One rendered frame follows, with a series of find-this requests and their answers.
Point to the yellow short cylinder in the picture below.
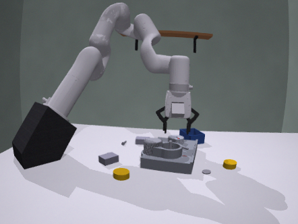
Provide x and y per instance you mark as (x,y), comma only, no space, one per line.
(121,174)
(229,164)

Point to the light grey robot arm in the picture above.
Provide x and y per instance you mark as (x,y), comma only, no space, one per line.
(92,61)

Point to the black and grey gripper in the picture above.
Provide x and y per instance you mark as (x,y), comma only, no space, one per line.
(182,97)

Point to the grey gear with red arrow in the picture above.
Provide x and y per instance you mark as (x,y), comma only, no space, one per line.
(176,138)

